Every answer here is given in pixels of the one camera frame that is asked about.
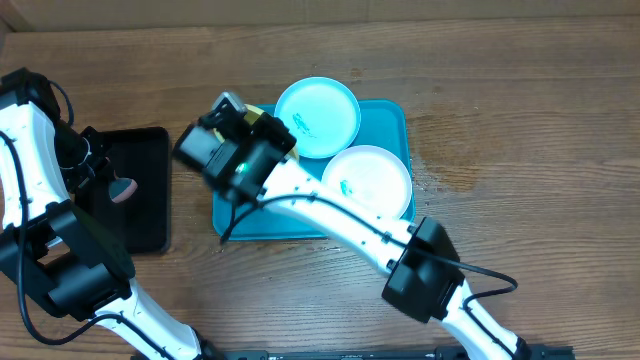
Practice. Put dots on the white plate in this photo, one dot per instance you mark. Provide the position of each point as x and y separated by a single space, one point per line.
373 177

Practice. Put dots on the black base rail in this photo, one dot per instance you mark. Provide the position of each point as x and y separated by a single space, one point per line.
539 352

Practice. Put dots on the yellow green plate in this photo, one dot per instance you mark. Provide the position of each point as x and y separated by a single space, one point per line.
253 113

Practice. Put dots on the black orange sponge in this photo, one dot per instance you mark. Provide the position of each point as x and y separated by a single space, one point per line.
121 188

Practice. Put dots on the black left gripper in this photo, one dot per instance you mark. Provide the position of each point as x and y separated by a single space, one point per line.
80 180

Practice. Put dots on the black rectangular tray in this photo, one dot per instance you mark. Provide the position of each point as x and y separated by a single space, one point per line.
142 221

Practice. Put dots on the light blue plate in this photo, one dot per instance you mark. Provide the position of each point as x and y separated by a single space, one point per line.
322 114

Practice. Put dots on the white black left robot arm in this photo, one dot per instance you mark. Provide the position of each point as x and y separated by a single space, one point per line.
71 273

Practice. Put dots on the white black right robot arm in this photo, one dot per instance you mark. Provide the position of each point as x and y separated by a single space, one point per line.
249 163

